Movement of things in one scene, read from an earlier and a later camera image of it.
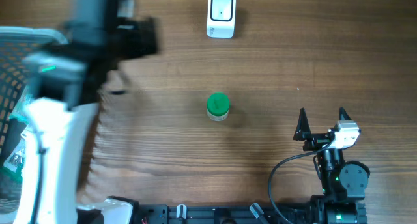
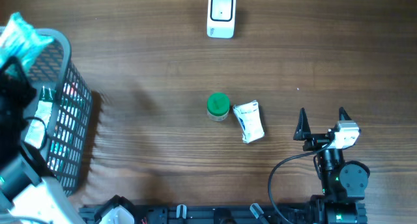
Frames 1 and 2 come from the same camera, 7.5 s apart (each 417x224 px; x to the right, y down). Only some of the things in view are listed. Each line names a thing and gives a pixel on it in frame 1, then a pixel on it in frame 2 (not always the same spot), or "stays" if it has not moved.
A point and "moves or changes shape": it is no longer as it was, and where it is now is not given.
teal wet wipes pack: [19, 111] moves or changes shape
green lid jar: [218, 105] stays
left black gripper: [145, 34] -> [20, 84]
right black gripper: [303, 130] stays
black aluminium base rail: [225, 214] stays
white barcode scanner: [221, 15] stays
